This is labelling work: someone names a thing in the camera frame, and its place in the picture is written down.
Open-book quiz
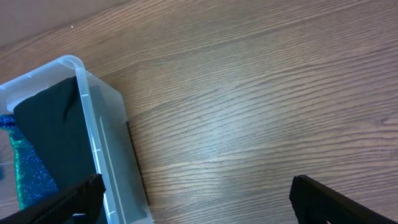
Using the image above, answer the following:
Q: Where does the clear plastic storage bin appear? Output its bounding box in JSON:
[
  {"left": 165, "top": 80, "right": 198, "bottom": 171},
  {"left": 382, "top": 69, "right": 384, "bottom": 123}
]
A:
[{"left": 1, "top": 55, "right": 152, "bottom": 223}]

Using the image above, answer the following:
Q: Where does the black cloth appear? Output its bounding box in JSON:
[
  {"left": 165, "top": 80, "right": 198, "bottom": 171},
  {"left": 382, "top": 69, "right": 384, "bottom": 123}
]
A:
[{"left": 14, "top": 77, "right": 96, "bottom": 190}]

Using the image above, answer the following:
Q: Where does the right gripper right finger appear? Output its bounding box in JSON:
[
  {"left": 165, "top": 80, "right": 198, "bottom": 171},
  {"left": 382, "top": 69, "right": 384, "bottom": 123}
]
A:
[{"left": 289, "top": 175, "right": 397, "bottom": 224}]

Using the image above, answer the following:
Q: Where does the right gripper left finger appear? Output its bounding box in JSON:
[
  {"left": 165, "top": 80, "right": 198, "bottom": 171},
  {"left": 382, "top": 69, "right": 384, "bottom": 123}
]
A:
[{"left": 1, "top": 174, "right": 106, "bottom": 224}]

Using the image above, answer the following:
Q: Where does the sparkly blue green cloth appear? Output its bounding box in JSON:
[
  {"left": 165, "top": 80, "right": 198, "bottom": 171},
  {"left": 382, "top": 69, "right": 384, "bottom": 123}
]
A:
[{"left": 1, "top": 114, "right": 59, "bottom": 210}]

